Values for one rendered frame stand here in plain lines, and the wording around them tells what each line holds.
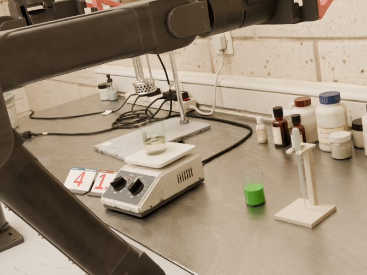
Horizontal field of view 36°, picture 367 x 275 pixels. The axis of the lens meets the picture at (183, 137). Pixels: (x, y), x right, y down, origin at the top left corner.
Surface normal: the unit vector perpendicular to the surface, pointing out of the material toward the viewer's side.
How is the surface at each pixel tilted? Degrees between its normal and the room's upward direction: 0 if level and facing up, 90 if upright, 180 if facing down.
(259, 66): 90
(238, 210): 0
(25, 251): 0
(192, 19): 90
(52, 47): 87
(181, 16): 90
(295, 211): 0
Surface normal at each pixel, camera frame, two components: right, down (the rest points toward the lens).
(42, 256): -0.18, -0.94
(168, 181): 0.71, 0.08
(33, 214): 0.57, 0.21
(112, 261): 0.38, 0.01
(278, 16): -0.80, 0.30
